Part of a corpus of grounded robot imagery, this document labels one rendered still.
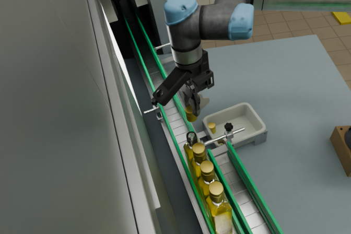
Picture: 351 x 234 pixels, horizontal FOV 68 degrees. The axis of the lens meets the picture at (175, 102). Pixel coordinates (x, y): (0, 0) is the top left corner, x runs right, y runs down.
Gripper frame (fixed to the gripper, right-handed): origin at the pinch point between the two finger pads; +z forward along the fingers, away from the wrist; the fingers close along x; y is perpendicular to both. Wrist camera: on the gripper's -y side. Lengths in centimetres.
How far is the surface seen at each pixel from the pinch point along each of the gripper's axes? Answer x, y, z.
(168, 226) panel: -27.6, -24.3, -9.2
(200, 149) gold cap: -14.9, -7.2, -3.4
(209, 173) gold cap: -21.1, -9.4, -2.6
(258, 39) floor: 115, 158, 113
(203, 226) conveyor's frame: -22.0, -15.1, 24.9
